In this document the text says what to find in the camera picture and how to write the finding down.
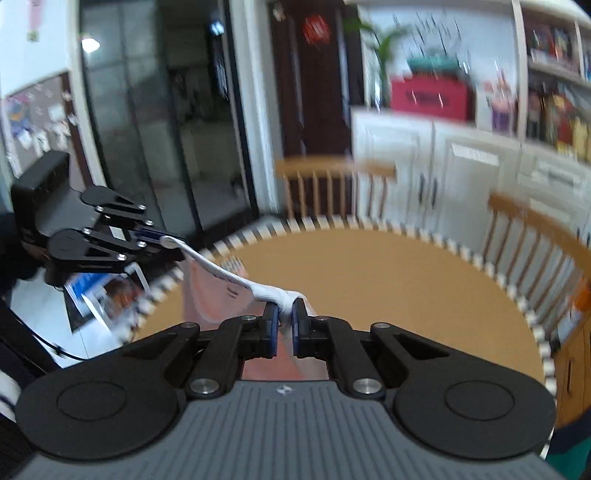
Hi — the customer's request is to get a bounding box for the pink and white t-shirt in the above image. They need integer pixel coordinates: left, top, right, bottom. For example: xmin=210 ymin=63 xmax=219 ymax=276
xmin=160 ymin=236 xmax=328 ymax=381

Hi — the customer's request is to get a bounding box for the right wooden chair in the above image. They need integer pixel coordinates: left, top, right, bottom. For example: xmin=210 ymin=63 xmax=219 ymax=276
xmin=482 ymin=191 xmax=590 ymax=343

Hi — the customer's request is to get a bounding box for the left wooden chair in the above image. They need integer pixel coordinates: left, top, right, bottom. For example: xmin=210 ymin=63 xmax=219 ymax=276
xmin=274 ymin=155 xmax=398 ymax=220

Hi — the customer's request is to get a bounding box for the red storage box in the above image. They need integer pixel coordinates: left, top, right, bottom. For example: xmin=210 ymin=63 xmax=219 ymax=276
xmin=391 ymin=76 xmax=474 ymax=122

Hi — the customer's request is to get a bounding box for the dark brown door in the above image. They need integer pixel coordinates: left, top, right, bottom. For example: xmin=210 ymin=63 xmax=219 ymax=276
xmin=267 ymin=1 xmax=365 ymax=156

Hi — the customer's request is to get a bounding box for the wooden side cabinet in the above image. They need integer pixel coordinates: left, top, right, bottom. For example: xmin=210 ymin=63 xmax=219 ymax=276
xmin=554 ymin=319 xmax=591 ymax=428

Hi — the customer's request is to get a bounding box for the white cabinet with shelves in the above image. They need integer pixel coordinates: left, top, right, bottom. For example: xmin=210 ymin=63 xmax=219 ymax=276
xmin=352 ymin=1 xmax=590 ymax=250

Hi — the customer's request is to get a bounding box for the green plant in vase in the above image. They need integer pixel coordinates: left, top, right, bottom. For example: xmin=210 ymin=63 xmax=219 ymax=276
xmin=344 ymin=17 xmax=411 ymax=110

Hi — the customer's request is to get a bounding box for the wooden chair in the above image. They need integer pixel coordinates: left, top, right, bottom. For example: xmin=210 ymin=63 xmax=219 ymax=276
xmin=482 ymin=191 xmax=590 ymax=343
xmin=274 ymin=155 xmax=398 ymax=220

